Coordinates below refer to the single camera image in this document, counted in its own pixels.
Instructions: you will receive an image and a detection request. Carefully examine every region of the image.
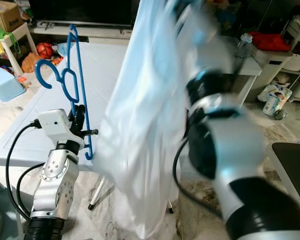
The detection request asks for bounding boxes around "blue plastic hanger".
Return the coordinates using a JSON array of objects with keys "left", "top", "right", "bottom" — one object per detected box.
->
[{"left": 35, "top": 24, "right": 95, "bottom": 161}]

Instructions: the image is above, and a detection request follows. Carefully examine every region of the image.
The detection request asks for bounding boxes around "white shirt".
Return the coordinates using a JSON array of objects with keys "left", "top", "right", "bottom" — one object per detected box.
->
[{"left": 95, "top": 0, "right": 191, "bottom": 240}]

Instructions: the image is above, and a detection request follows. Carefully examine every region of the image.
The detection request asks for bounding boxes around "colourful baby bouncer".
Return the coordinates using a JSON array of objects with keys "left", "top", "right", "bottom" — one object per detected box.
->
[{"left": 57, "top": 42, "right": 76, "bottom": 58}]

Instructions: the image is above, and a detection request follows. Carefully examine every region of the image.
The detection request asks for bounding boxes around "orange brown bag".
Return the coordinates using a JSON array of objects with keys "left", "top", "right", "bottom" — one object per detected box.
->
[{"left": 21, "top": 52, "right": 43, "bottom": 74}]

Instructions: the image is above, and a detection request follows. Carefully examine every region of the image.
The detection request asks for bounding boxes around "red ball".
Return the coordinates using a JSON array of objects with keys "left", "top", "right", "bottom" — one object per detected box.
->
[{"left": 36, "top": 42, "right": 53, "bottom": 59}]

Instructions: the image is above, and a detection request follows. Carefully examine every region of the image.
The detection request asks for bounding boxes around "light blue plastic bin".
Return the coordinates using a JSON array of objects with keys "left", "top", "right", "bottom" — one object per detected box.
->
[{"left": 0, "top": 66, "right": 27, "bottom": 103}]

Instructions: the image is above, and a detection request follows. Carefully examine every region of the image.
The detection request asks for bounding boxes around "white television console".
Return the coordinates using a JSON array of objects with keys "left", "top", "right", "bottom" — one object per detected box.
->
[{"left": 32, "top": 22, "right": 136, "bottom": 46}]

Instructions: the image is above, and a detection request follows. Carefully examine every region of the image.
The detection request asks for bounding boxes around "small white kids table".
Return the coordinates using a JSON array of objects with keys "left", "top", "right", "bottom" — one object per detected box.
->
[{"left": 0, "top": 22, "right": 38, "bottom": 76}]

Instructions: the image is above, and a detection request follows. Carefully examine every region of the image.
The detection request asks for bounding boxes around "black television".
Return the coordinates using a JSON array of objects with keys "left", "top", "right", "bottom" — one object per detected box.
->
[{"left": 29, "top": 0, "right": 133, "bottom": 27}]

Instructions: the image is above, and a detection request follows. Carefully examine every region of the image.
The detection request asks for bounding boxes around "pale blue kids chair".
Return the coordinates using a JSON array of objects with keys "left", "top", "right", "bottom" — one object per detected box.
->
[{"left": 0, "top": 175, "right": 21, "bottom": 240}]

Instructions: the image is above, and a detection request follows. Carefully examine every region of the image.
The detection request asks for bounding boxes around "green bag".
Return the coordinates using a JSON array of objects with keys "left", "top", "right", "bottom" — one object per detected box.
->
[{"left": 0, "top": 24, "right": 16, "bottom": 41}]

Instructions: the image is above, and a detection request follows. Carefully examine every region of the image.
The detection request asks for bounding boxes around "brown cardboard box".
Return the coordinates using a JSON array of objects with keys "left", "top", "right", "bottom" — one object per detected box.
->
[{"left": 0, "top": 0, "right": 25, "bottom": 33}]

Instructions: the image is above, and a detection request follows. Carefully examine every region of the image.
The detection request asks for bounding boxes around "clear water bottle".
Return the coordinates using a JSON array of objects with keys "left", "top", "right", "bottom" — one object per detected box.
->
[{"left": 236, "top": 33, "right": 253, "bottom": 58}]

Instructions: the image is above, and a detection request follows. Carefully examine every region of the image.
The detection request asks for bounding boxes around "printed tissue pack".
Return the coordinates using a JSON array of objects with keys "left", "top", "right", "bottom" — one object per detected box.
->
[{"left": 262, "top": 85, "right": 293, "bottom": 118}]

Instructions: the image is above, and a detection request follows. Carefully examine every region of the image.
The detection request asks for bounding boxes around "red cloth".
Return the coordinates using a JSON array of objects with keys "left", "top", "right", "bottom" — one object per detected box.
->
[{"left": 250, "top": 31, "right": 292, "bottom": 52}]

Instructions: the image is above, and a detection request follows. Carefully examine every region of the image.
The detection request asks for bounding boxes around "grey seat folding chair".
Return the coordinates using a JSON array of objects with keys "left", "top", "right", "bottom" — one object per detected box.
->
[{"left": 267, "top": 141, "right": 300, "bottom": 211}]

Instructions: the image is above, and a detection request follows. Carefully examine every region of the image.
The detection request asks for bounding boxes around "white storage shelf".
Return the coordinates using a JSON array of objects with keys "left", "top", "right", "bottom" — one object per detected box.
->
[{"left": 282, "top": 15, "right": 300, "bottom": 101}]

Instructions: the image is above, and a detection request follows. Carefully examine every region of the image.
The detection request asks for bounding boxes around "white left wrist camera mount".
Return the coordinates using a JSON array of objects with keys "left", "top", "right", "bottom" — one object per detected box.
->
[{"left": 42, "top": 109, "right": 73, "bottom": 146}]

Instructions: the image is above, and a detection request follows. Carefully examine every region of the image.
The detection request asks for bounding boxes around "short black left arm cable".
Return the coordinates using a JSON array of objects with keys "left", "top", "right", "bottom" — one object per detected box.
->
[{"left": 16, "top": 162, "right": 47, "bottom": 218}]

